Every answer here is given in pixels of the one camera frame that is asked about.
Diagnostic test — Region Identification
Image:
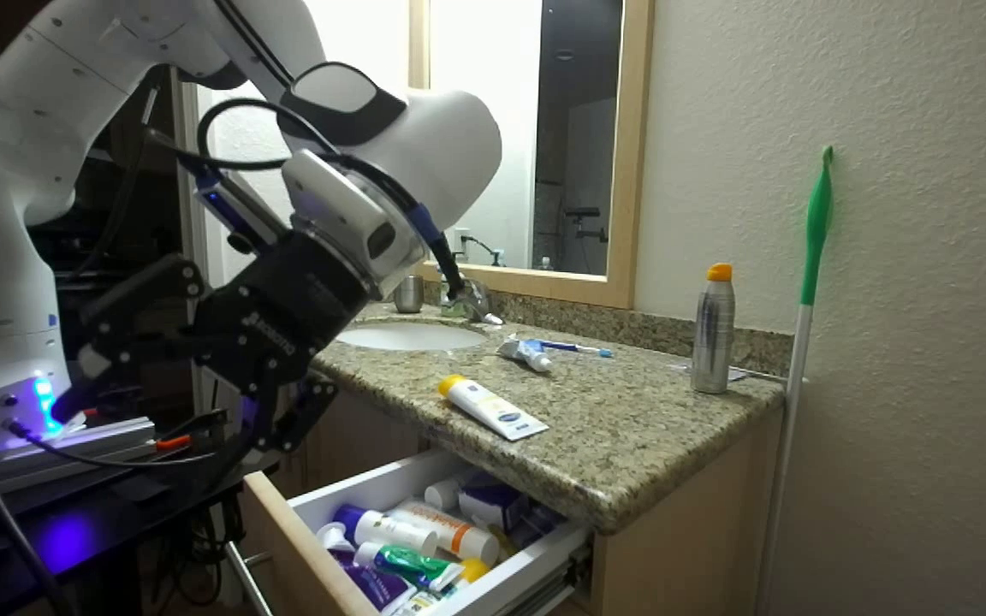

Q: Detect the grey toothpaste tube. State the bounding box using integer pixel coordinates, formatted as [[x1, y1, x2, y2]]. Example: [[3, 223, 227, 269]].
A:
[[496, 335, 557, 378]]

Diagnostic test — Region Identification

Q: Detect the silver orange-capped spray can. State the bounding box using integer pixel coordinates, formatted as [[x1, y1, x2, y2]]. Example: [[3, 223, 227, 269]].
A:
[[688, 260, 739, 401]]

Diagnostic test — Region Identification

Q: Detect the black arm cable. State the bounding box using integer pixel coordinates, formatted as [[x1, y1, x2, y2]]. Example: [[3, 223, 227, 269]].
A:
[[145, 97, 469, 303]]

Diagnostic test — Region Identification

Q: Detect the silver drawer handle bar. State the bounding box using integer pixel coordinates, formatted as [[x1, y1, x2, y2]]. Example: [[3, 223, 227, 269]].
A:
[[227, 539, 276, 616]]

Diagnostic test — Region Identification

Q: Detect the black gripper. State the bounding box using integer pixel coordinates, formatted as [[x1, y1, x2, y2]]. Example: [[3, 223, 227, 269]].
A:
[[49, 230, 374, 458]]

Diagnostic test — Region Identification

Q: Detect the chrome faucet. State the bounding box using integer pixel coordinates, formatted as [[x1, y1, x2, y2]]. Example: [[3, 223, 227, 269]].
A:
[[461, 277, 505, 332]]

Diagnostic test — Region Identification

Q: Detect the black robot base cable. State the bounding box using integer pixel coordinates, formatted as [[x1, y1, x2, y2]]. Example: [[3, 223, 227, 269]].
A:
[[3, 417, 247, 475]]

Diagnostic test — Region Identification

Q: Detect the black robot cart table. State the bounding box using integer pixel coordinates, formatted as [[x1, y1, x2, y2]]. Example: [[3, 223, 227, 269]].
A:
[[0, 445, 283, 616]]

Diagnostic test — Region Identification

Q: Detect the blue white toothbrush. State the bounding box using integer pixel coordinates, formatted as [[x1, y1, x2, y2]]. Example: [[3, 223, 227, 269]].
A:
[[512, 335, 621, 362]]

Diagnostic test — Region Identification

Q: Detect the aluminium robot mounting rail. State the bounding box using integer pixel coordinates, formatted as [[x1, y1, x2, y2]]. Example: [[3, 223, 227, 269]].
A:
[[0, 415, 162, 495]]

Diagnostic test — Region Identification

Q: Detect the grey metal cup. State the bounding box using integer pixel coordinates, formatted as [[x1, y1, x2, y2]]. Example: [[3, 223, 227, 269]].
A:
[[390, 269, 424, 318]]

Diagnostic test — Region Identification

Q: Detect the purple packet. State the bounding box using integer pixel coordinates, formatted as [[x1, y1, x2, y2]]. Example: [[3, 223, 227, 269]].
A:
[[331, 546, 413, 616]]

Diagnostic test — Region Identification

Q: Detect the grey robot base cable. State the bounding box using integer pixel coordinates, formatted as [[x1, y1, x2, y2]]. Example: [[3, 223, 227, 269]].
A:
[[0, 417, 67, 616]]

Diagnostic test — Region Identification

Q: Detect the white yellow-capped sunscreen tube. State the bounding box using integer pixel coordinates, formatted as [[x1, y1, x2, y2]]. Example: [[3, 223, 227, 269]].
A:
[[436, 373, 550, 445]]

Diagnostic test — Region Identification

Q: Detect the granite top wooden vanity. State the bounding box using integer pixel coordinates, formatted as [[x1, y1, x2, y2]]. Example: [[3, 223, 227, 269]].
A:
[[274, 277, 796, 616]]

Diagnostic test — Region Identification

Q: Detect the white bottle with blue cap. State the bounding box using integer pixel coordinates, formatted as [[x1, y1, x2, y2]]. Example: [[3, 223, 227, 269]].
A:
[[330, 503, 441, 558]]

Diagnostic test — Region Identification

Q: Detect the green white broom handle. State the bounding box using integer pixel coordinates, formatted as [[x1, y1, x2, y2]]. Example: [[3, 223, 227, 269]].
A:
[[746, 142, 842, 616]]

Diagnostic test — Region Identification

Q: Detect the green white tube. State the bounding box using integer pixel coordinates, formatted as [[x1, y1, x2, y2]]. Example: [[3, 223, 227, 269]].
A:
[[351, 539, 465, 597]]

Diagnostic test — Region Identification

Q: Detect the dark blue box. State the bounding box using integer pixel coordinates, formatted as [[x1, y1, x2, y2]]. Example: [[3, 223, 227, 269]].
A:
[[456, 482, 557, 544]]

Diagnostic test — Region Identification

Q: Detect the small white bottle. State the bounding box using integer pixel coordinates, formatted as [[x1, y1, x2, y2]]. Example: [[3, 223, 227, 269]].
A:
[[421, 475, 476, 513]]

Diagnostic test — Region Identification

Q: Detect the wooden white-lined drawer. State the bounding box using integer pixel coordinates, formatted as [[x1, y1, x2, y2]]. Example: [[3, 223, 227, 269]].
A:
[[227, 448, 593, 616]]

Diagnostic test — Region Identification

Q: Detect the wood framed wall mirror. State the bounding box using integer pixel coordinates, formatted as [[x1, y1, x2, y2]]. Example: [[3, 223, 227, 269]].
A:
[[404, 0, 659, 312]]

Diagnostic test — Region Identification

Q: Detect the white oval sink basin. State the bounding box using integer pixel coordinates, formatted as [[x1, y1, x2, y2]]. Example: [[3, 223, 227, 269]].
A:
[[336, 323, 488, 357]]

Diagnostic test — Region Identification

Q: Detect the white orange lotion tube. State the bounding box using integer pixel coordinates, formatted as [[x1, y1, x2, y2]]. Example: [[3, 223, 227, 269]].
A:
[[387, 500, 502, 570]]

